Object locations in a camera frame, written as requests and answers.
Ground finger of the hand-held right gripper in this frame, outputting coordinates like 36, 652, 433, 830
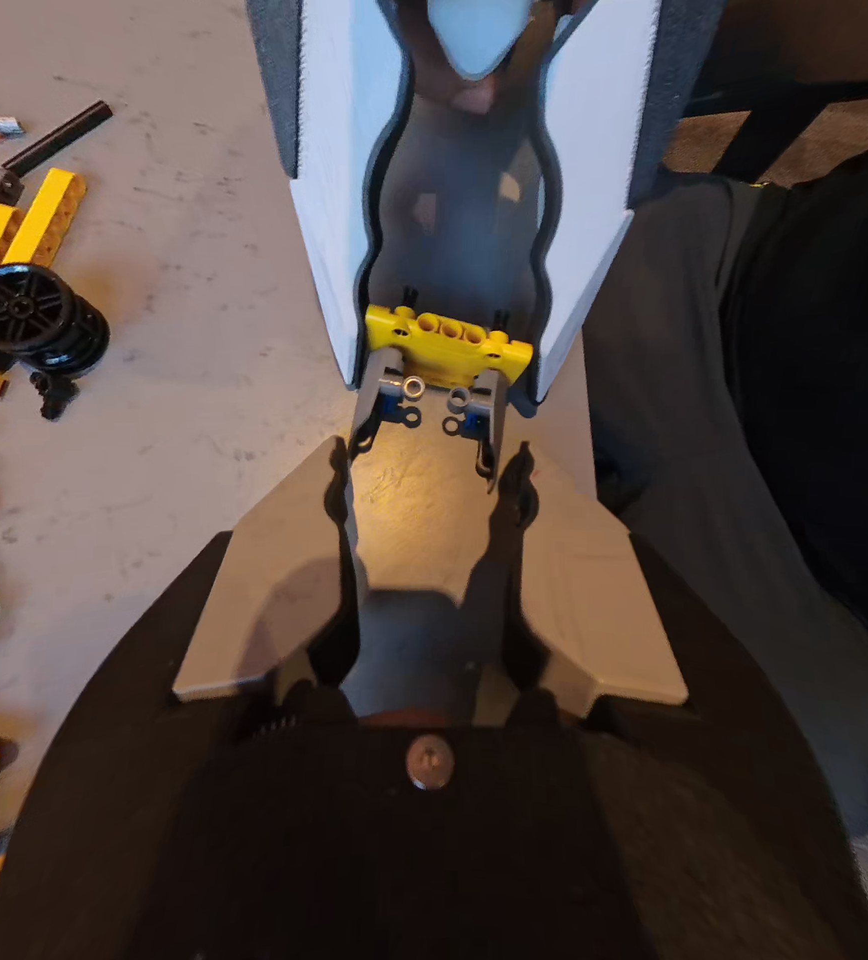
512, 0, 661, 419
289, 0, 412, 391

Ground yellow frame brick with pins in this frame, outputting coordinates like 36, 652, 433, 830
365, 285, 534, 376

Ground black office chair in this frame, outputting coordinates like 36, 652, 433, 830
666, 0, 868, 185

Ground grey and yellow brick assembly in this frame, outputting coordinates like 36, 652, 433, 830
347, 348, 513, 492

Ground short black axle rod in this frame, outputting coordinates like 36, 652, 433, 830
1, 101, 114, 172

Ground grey desk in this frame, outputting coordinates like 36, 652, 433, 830
0, 0, 600, 864

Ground person's grey trousers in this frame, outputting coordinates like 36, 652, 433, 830
584, 172, 868, 834

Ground black toy wheel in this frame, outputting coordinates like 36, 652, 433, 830
0, 262, 111, 376

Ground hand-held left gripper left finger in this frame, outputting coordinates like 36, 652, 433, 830
171, 437, 366, 702

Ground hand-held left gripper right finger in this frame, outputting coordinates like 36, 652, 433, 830
509, 441, 690, 727

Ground black pin connector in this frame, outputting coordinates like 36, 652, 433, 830
29, 371, 81, 421

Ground person's right hand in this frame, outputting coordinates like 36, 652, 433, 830
413, 41, 534, 116

